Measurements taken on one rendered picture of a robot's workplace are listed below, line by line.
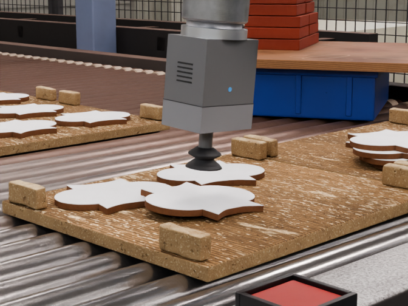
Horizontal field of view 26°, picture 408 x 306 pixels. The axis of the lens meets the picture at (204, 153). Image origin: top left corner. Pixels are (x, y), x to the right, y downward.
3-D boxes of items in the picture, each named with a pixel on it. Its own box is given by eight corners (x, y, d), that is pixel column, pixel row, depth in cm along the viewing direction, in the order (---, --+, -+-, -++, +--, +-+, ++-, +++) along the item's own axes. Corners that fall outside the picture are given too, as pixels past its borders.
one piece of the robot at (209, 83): (207, 1, 106) (197, 135, 109) (152, -2, 100) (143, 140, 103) (269, 7, 100) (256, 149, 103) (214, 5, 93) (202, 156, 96)
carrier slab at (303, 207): (436, 203, 111) (436, 191, 111) (207, 283, 83) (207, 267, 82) (232, 163, 135) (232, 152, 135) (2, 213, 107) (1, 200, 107)
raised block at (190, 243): (212, 260, 85) (212, 232, 84) (199, 264, 83) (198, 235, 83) (170, 246, 89) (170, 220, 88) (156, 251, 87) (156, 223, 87)
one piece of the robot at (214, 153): (204, 142, 105) (203, 158, 105) (181, 145, 102) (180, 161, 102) (229, 149, 102) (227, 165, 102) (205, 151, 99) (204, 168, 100)
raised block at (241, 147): (268, 159, 130) (268, 141, 130) (260, 161, 129) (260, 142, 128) (237, 153, 134) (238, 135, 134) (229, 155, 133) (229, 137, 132)
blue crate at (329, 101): (390, 101, 200) (392, 56, 198) (376, 122, 171) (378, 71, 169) (257, 95, 209) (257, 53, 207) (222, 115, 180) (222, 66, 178)
